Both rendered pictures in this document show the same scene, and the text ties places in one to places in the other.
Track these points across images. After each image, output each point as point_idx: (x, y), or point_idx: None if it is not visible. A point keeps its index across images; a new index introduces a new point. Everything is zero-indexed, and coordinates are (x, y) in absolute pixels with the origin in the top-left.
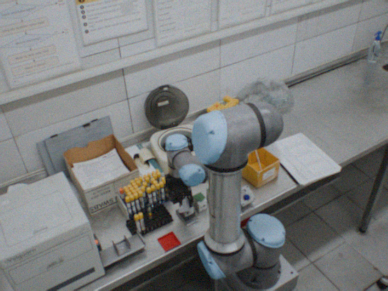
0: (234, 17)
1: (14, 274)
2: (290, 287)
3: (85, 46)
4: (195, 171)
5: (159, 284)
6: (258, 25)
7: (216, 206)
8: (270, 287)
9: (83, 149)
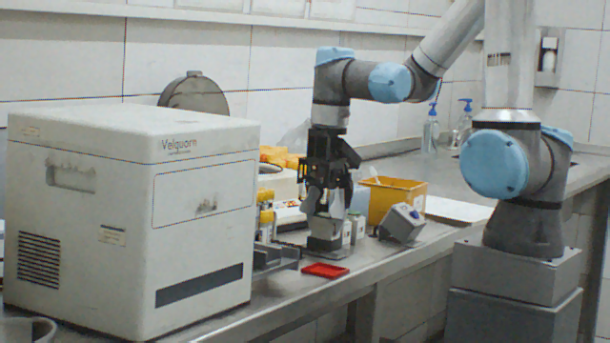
0: (271, 0)
1: (158, 191)
2: (575, 277)
3: None
4: (402, 66)
5: None
6: (302, 23)
7: (513, 29)
8: (560, 255)
9: None
